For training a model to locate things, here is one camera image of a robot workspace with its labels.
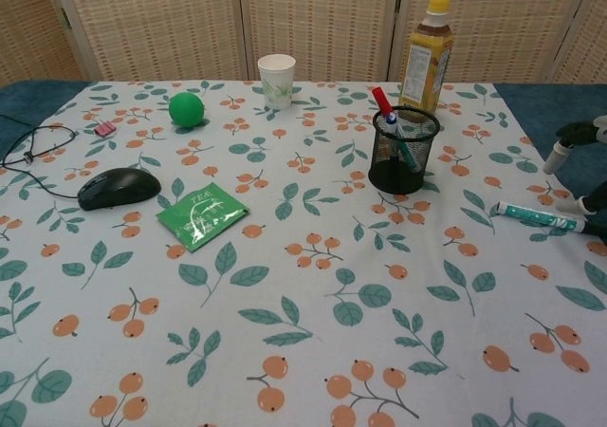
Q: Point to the black computer mouse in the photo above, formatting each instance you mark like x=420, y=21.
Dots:
x=118, y=189

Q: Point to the white paper cup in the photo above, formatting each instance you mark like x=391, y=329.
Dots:
x=276, y=83

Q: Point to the floral print tablecloth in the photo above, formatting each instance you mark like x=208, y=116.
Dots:
x=303, y=303

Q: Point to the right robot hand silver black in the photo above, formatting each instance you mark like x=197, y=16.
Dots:
x=581, y=133

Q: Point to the green tea packet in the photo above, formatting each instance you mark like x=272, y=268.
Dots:
x=204, y=216

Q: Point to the blue cap marker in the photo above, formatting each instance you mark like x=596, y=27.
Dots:
x=391, y=119

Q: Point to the red cap marker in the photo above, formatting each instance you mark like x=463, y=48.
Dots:
x=381, y=98

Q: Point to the black pen cup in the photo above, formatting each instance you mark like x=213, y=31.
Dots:
x=398, y=178

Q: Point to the green ball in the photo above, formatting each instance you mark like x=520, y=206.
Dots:
x=186, y=110

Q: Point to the woven bamboo folding screen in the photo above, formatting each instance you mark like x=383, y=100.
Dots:
x=303, y=24

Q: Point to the tea bottle yellow cap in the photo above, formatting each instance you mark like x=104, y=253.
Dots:
x=424, y=71

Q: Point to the green capped marker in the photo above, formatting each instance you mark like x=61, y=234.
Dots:
x=531, y=215

